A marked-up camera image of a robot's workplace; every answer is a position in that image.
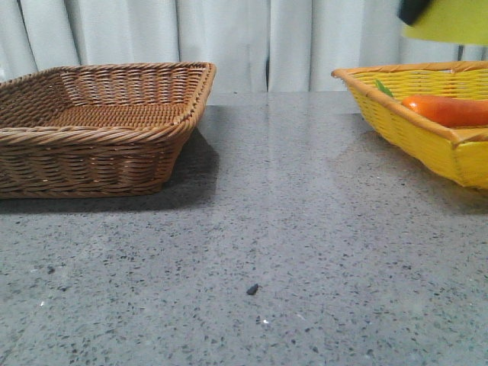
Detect small black debris piece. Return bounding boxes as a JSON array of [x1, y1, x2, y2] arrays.
[[246, 284, 259, 295]]

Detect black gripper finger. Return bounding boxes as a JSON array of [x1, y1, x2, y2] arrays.
[[397, 0, 432, 26]]

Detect yellow tape roll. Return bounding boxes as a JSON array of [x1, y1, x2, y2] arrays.
[[403, 0, 487, 46]]

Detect orange toy carrot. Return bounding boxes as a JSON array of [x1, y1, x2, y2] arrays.
[[366, 79, 487, 129]]

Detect yellow wicker basket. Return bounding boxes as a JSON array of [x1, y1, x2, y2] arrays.
[[332, 61, 487, 189]]

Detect brown wicker basket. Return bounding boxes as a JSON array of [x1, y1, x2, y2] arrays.
[[1, 62, 217, 198]]

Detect white curtain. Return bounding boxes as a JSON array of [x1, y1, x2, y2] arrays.
[[1, 1, 487, 92]]

